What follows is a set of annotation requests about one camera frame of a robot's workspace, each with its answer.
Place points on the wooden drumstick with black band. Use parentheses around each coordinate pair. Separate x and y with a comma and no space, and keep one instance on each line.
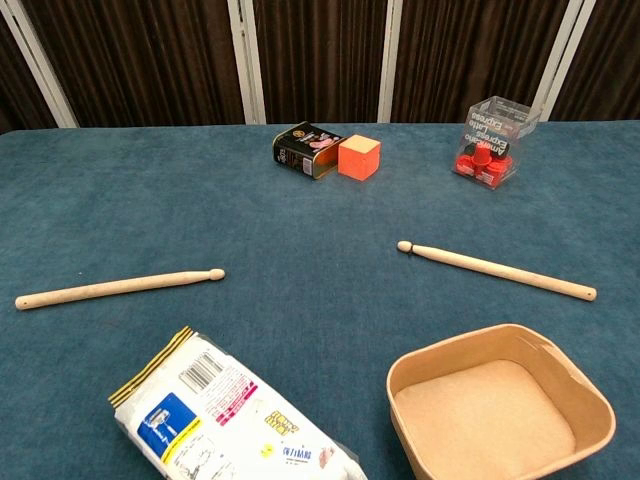
(500,270)

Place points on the plain wooden drumstick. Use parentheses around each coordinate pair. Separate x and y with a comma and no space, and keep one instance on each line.
(120,287)

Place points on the blue velvet tablecloth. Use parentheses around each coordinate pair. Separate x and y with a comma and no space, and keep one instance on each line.
(300,240)

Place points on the orange foam cube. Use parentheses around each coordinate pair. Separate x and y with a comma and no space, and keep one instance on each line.
(357,160)

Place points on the black tin can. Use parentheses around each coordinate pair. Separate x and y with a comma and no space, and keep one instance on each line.
(300,147)

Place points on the red coffee capsule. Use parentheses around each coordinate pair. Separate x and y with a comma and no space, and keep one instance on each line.
(492,177)
(464,165)
(481,156)

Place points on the white snack bag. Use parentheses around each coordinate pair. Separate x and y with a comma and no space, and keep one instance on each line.
(225,415)

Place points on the clear plastic capsule box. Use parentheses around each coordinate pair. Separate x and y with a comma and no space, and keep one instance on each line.
(495,125)

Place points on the brown paper bowl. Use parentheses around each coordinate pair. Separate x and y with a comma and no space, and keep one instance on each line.
(485,415)

